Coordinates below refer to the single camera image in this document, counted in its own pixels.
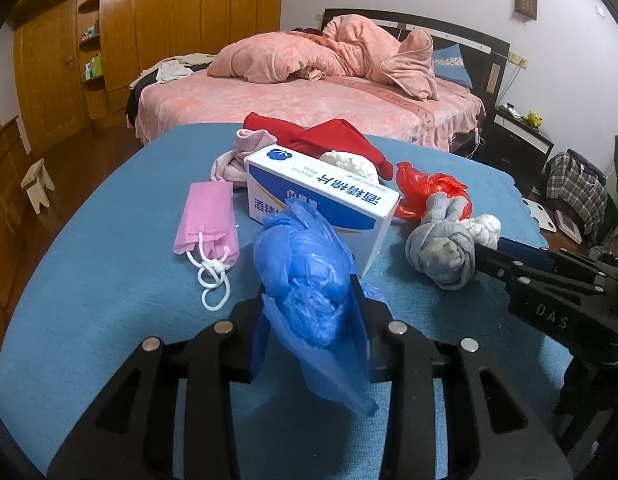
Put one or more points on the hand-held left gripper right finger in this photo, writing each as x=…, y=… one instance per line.
x=364, y=340

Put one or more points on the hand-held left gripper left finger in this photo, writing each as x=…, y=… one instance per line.
x=260, y=355

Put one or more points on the small wooden stool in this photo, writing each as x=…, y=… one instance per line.
x=38, y=185

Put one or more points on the pink quilt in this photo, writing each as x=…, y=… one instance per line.
x=299, y=55

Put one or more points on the white bathroom scale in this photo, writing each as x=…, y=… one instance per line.
x=539, y=215

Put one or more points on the bed with pink sheet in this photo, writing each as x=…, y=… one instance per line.
x=289, y=100

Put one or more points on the pile of clothes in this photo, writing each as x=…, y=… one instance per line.
x=171, y=70

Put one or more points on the plaid bag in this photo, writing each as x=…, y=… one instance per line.
x=576, y=190

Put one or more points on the white crumpled tissue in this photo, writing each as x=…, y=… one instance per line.
x=349, y=162
x=486, y=227

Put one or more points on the white and blue cardboard box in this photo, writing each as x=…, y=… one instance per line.
x=329, y=195

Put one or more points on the blue pillow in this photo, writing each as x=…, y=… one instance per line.
x=454, y=65

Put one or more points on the white desk phone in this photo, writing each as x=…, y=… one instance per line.
x=510, y=111

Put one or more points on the brown wall lamp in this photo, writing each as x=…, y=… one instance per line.
x=525, y=2

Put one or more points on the blue plastic bag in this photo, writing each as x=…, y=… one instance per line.
x=299, y=265

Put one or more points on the red plastic bag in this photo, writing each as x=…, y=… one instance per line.
x=414, y=185

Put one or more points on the pink face mask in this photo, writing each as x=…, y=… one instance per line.
x=206, y=220

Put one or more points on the wooden wardrobe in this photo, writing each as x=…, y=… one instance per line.
x=189, y=10

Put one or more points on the grey knotted sock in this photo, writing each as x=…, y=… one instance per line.
x=439, y=250

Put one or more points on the flat white-framed book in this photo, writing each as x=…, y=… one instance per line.
x=569, y=225

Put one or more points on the pink sock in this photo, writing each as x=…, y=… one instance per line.
x=249, y=145

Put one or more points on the red cloth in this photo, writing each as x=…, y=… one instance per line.
x=334, y=135

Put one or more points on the black nightstand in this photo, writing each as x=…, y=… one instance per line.
x=519, y=150

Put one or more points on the yellow plush toy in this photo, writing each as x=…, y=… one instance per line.
x=533, y=119

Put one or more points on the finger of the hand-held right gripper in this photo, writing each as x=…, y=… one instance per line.
x=514, y=270
x=526, y=255

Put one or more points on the low wooden cabinet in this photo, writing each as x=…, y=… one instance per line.
x=4, y=170

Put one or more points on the wooden door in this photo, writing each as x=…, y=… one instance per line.
x=49, y=75

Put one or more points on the wall outlet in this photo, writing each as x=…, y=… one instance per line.
x=519, y=59

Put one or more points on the black headboard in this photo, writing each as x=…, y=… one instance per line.
x=469, y=37

